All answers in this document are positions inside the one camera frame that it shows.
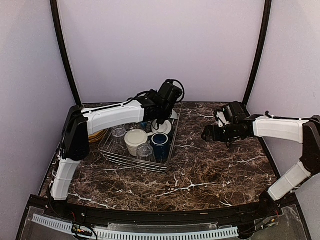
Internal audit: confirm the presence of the clear glass left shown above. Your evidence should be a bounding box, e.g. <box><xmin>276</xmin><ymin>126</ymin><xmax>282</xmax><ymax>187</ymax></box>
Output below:
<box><xmin>111</xmin><ymin>126</ymin><xmax>127</xmax><ymax>149</ymax></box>

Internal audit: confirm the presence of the right black frame post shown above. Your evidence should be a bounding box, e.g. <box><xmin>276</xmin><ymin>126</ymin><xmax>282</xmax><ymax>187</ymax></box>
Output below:
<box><xmin>242</xmin><ymin>0</ymin><xmax>272</xmax><ymax>106</ymax></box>

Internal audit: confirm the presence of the white right gripper bracket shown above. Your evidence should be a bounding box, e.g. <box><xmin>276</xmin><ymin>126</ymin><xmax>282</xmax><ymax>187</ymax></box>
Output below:
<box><xmin>214</xmin><ymin>111</ymin><xmax>230</xmax><ymax>128</ymax></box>

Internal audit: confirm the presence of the white saucer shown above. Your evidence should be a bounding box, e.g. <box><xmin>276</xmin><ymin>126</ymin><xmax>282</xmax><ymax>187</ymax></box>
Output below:
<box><xmin>151</xmin><ymin>120</ymin><xmax>173</xmax><ymax>135</ymax></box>

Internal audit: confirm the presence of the dark blue mug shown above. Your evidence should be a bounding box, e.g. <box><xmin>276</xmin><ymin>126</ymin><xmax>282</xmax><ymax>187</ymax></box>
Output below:
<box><xmin>150</xmin><ymin>132</ymin><xmax>170</xmax><ymax>160</ymax></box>

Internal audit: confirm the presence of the black front rail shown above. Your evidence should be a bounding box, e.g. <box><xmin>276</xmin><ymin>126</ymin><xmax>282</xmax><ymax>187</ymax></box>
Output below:
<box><xmin>27</xmin><ymin>194</ymin><xmax>298</xmax><ymax>226</ymax></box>

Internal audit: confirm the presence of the pale green bowl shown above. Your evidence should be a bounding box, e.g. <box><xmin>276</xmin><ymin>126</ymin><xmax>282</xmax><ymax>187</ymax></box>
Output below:
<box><xmin>169</xmin><ymin>110</ymin><xmax>179</xmax><ymax>120</ymax></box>

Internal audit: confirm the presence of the white slotted cable duct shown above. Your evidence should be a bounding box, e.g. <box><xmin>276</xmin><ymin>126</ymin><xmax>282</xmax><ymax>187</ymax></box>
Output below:
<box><xmin>31</xmin><ymin>214</ymin><xmax>239</xmax><ymax>240</ymax></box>

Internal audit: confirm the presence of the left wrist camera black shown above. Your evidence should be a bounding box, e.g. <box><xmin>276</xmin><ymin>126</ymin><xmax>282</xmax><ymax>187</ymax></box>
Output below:
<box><xmin>158</xmin><ymin>79</ymin><xmax>186</xmax><ymax>103</ymax></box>

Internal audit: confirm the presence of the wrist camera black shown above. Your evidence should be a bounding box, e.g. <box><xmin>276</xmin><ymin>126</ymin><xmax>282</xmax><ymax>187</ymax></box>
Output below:
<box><xmin>158</xmin><ymin>79</ymin><xmax>186</xmax><ymax>103</ymax></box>
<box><xmin>221</xmin><ymin>101</ymin><xmax>248</xmax><ymax>124</ymax></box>

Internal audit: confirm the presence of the left black frame post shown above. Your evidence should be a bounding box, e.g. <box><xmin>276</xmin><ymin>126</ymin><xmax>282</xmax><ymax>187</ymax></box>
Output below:
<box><xmin>49</xmin><ymin>0</ymin><xmax>82</xmax><ymax>106</ymax></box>

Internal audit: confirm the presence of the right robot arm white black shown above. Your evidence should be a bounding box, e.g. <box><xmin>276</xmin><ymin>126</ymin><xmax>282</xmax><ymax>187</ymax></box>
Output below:
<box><xmin>201</xmin><ymin>114</ymin><xmax>320</xmax><ymax>217</ymax></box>

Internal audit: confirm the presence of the blue dotted plate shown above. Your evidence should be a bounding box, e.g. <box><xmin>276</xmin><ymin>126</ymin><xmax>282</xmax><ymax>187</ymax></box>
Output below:
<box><xmin>139</xmin><ymin>122</ymin><xmax>148</xmax><ymax>129</ymax></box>

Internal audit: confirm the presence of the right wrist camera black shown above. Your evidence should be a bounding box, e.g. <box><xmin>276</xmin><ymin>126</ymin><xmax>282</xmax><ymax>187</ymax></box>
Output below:
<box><xmin>221</xmin><ymin>101</ymin><xmax>248</xmax><ymax>124</ymax></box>

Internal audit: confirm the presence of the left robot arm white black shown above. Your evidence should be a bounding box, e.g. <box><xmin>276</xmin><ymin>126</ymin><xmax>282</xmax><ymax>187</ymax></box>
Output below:
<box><xmin>49</xmin><ymin>90</ymin><xmax>176</xmax><ymax>218</ymax></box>

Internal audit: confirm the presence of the clear glass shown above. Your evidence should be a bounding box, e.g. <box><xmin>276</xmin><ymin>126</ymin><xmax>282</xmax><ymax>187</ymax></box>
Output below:
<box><xmin>111</xmin><ymin>126</ymin><xmax>127</xmax><ymax>149</ymax></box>
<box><xmin>136</xmin><ymin>143</ymin><xmax>155</xmax><ymax>162</ymax></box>

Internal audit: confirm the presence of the clear glass right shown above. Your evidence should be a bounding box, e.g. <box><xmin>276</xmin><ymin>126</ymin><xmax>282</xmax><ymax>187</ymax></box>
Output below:
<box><xmin>136</xmin><ymin>143</ymin><xmax>155</xmax><ymax>162</ymax></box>

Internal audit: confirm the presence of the wire metal dish rack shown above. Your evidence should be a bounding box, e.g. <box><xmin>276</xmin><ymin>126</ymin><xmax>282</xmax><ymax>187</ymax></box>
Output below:
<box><xmin>98</xmin><ymin>103</ymin><xmax>182</xmax><ymax>173</ymax></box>

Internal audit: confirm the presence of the black frame post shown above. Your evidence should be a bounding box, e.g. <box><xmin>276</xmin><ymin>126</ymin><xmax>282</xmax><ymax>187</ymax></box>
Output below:
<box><xmin>242</xmin><ymin>0</ymin><xmax>272</xmax><ymax>106</ymax></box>
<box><xmin>49</xmin><ymin>0</ymin><xmax>82</xmax><ymax>106</ymax></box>

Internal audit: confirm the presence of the yellow dotted scalloped plate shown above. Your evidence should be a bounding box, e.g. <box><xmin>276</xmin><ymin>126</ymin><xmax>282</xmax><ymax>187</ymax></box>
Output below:
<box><xmin>88</xmin><ymin>129</ymin><xmax>108</xmax><ymax>144</ymax></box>

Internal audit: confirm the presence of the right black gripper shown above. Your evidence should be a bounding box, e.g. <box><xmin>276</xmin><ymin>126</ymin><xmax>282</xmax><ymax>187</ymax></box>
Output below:
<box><xmin>201</xmin><ymin>121</ymin><xmax>238</xmax><ymax>142</ymax></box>

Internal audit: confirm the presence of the cream ribbed cup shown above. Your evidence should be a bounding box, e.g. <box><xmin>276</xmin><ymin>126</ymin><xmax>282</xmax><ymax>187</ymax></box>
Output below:
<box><xmin>124</xmin><ymin>129</ymin><xmax>148</xmax><ymax>157</ymax></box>

